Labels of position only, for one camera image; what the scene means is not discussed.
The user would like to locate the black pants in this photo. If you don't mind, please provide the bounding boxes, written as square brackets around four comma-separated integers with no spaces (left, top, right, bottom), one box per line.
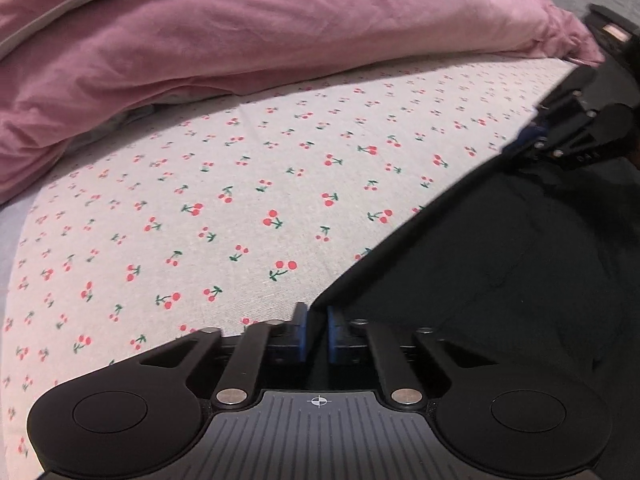
[307,150,640,480]

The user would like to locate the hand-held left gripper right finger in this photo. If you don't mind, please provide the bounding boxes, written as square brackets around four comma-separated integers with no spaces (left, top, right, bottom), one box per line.
[327,305,497,408]

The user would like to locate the cherry print bed sheet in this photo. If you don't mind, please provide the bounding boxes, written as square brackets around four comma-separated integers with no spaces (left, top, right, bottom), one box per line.
[0,55,576,480]

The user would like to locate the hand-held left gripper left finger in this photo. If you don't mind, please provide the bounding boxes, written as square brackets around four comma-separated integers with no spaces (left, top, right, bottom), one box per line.
[139,302,309,409]

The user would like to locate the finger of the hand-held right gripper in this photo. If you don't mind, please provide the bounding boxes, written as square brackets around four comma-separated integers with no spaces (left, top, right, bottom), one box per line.
[535,66,607,118]
[504,104,633,172]

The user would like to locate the pink duvet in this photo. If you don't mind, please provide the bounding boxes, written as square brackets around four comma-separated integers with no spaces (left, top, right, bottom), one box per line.
[0,0,608,206]

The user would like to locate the light grey mattress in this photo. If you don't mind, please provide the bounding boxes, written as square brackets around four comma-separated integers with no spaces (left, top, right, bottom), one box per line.
[0,195,38,321]

